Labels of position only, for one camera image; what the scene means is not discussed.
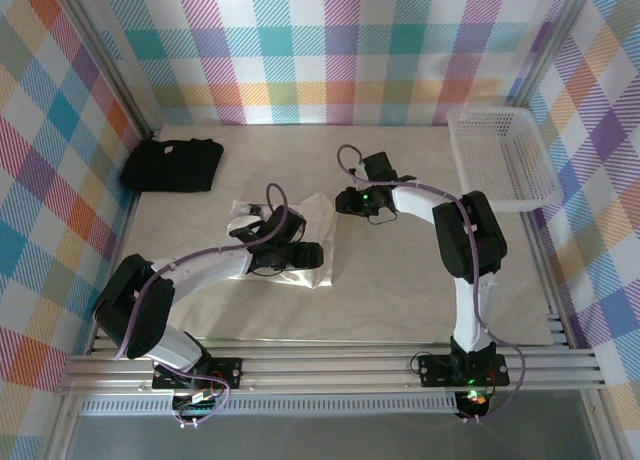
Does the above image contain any white t-shirt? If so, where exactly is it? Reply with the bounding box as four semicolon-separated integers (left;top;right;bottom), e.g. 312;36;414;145
227;192;339;289

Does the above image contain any folded black t-shirt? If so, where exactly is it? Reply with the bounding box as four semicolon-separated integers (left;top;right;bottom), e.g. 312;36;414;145
121;137;225;194

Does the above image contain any white plastic mesh basket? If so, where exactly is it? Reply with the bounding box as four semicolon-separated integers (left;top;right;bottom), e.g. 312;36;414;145
447;107;565;214

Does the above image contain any controller board with coloured light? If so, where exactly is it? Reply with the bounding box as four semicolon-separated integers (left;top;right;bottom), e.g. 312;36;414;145
455;387;494;424

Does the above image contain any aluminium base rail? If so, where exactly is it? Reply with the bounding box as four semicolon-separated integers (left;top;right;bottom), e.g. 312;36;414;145
53;347;607;394

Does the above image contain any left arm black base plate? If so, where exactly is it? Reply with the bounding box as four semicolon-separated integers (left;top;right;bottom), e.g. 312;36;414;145
151;357;245;391

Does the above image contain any slotted grey cable duct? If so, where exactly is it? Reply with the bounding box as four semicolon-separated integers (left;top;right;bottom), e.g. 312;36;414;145
79;398;459;417

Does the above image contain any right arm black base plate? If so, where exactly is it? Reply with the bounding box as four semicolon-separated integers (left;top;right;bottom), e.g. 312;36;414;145
417;354;511;389

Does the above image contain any black controller board with wires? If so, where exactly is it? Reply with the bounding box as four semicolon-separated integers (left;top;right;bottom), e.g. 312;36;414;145
171;387;224;429

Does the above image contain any aluminium frame post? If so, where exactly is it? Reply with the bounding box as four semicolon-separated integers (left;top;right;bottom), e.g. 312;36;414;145
505;0;601;109
58;0;162;137

